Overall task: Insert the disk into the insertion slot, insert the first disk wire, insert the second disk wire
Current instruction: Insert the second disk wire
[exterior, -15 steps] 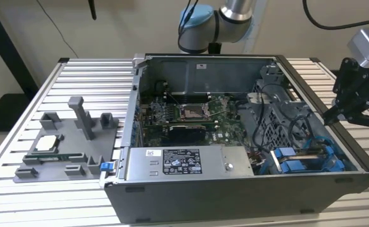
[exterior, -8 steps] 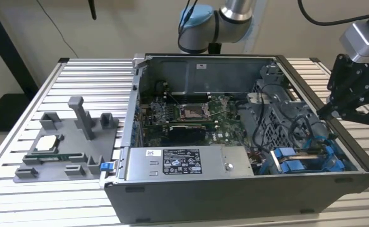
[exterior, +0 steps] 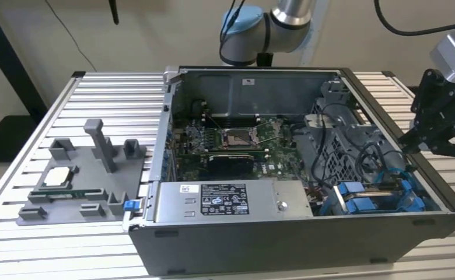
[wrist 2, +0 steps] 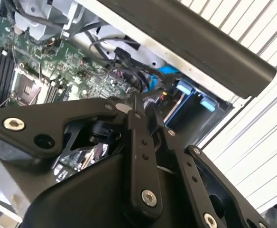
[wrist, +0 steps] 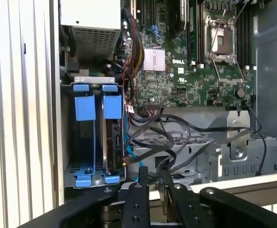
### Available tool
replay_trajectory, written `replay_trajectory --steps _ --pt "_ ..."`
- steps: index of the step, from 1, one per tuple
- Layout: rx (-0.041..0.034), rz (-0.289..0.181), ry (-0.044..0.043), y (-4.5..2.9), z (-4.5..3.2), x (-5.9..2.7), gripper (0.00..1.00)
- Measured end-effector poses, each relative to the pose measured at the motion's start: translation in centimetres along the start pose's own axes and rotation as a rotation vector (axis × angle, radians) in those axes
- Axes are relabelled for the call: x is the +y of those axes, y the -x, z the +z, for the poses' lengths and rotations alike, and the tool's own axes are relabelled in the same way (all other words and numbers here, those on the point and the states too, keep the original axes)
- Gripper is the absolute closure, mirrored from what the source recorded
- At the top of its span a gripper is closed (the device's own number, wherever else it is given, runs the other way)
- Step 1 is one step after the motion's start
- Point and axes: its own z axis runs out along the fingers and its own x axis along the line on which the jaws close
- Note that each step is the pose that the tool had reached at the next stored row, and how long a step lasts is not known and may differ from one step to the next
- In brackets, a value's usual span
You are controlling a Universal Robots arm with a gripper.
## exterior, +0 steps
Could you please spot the black monitor stand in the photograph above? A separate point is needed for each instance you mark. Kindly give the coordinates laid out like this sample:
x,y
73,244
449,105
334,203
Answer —
x,y
2,43

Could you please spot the silver CPU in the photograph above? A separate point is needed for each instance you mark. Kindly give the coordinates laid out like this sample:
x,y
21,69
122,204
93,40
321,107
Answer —
x,y
58,176

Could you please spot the black open PC case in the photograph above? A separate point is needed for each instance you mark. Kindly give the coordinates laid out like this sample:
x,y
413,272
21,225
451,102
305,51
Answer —
x,y
251,248

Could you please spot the black power supply label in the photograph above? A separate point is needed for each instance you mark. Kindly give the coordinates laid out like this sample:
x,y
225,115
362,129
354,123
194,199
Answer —
x,y
223,201

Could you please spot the CPU socket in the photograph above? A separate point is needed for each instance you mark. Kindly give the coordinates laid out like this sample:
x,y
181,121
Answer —
x,y
237,138

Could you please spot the grey disk bay cage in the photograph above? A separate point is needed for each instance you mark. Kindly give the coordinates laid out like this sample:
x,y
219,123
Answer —
x,y
341,116

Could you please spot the small white sticker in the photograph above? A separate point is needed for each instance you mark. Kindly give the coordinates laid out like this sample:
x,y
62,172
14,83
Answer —
x,y
249,82

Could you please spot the grey parts rack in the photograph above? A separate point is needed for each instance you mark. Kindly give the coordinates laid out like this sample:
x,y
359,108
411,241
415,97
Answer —
x,y
91,175

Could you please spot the green motherboard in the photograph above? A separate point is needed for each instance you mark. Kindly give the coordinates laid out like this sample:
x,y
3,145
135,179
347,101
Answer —
x,y
278,151

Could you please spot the blue case latch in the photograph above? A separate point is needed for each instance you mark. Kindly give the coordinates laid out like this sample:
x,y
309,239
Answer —
x,y
131,205

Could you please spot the locking lever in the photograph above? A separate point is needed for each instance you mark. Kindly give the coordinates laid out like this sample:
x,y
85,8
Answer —
x,y
269,140

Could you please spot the black antenna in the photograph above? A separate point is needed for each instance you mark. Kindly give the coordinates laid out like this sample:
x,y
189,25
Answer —
x,y
114,11

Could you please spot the green RAM stick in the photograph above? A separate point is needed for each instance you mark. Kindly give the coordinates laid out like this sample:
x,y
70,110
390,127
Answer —
x,y
81,193

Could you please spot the black RAM slots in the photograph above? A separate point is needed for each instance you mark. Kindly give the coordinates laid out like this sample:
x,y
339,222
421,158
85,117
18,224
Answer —
x,y
231,121

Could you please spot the silver power supply unit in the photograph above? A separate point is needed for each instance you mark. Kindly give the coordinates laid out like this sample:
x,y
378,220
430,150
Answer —
x,y
173,204

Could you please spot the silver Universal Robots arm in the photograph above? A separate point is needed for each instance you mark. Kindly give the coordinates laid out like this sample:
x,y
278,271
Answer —
x,y
247,43

